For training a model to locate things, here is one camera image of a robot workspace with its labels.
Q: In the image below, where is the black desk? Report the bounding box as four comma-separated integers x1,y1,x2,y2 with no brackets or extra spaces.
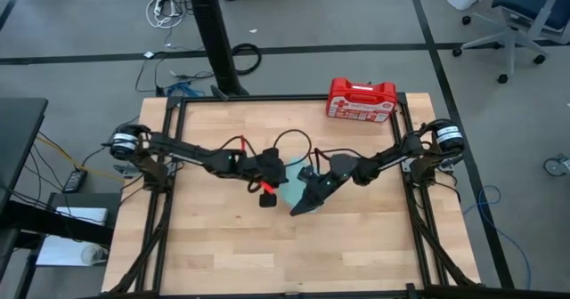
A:
0,97,49,202

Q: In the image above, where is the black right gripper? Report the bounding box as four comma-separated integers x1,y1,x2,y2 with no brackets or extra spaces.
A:
289,154,360,217

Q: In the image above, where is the gray caster wheel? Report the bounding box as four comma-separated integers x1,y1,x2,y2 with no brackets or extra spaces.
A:
542,152,570,178

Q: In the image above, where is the black left camera cable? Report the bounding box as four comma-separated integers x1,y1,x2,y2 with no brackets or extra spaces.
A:
273,128,314,166

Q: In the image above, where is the red first aid kit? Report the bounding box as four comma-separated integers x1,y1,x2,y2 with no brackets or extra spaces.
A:
324,77,397,124

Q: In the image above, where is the black camera cable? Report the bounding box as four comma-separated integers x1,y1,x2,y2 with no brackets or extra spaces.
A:
313,146,373,175
273,128,314,166

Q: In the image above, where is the blue cable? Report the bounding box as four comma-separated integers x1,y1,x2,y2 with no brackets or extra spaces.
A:
167,83,200,98
462,183,533,291

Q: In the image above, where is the black tower fan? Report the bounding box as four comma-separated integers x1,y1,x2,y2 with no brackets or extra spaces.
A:
184,0,250,98

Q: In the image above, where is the black power adapter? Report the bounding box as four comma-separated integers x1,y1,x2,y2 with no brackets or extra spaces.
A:
61,168,89,194

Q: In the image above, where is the black metal table frame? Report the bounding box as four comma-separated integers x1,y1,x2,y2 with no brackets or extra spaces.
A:
104,92,485,299

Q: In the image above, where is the white cable bundle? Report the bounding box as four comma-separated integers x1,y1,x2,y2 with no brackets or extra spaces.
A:
145,0,186,29

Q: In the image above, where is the black right camera cable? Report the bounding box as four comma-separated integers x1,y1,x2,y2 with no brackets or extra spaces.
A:
313,146,373,175

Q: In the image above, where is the yellow cable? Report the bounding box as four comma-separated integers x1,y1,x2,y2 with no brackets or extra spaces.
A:
37,133,112,181

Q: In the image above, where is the black coiled cable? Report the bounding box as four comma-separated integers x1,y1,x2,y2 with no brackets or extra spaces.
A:
231,43,263,76

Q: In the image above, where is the clear plastic cup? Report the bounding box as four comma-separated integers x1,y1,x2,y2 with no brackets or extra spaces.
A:
80,244,110,267

